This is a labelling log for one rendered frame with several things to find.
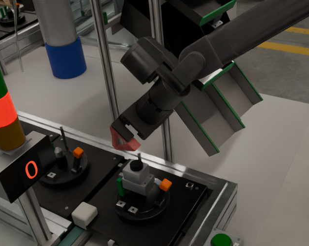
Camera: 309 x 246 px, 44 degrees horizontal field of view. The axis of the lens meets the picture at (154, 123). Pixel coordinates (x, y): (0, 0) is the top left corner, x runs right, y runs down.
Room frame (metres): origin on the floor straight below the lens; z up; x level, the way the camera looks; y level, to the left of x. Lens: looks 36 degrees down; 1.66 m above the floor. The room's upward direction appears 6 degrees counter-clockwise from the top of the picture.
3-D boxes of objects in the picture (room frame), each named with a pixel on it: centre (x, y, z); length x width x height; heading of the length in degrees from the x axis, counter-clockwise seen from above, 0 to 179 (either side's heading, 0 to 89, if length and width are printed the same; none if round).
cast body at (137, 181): (0.64, 0.06, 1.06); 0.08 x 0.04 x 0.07; 57
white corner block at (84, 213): (0.61, 0.19, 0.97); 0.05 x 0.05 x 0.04; 55
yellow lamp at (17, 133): (0.54, 0.26, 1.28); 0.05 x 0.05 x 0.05
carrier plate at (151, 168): (0.63, 0.05, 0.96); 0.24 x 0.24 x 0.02; 55
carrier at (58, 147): (0.78, 0.26, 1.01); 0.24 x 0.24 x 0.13; 55
